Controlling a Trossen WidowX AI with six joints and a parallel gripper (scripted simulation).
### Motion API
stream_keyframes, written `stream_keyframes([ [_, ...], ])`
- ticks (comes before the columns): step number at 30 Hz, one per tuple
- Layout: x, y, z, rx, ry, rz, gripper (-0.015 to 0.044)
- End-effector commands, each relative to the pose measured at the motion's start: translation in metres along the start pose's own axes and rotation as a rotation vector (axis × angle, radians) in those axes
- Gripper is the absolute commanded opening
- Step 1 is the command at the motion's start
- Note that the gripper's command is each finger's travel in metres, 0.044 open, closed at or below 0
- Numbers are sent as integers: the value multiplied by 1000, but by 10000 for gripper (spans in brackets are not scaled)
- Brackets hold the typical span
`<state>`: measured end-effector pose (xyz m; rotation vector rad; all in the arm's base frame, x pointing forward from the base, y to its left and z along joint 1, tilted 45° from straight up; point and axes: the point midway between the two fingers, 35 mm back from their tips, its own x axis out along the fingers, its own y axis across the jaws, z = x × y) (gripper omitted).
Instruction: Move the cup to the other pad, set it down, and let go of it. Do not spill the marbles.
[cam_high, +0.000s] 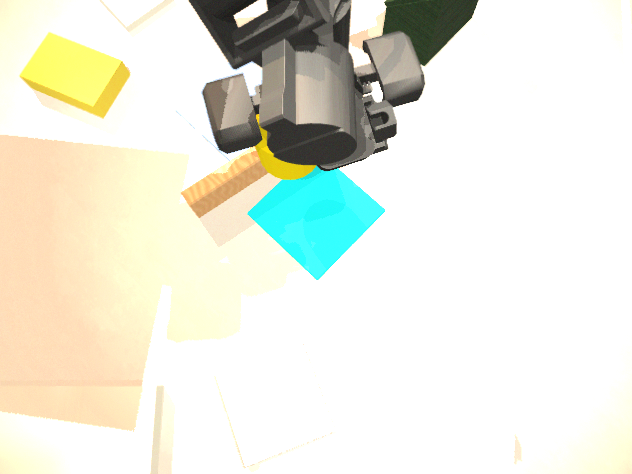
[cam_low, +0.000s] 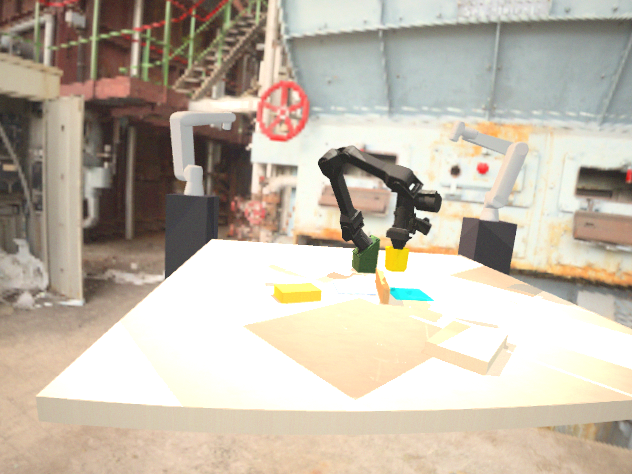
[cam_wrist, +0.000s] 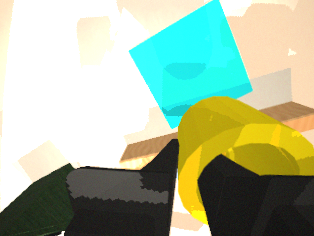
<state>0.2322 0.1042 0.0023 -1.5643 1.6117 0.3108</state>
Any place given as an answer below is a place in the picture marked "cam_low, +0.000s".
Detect yellow rectangular block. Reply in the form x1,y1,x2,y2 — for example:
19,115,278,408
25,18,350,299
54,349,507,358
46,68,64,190
273,283,322,304

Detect tan long flat bar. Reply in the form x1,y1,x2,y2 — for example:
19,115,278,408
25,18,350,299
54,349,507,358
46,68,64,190
375,268,390,304

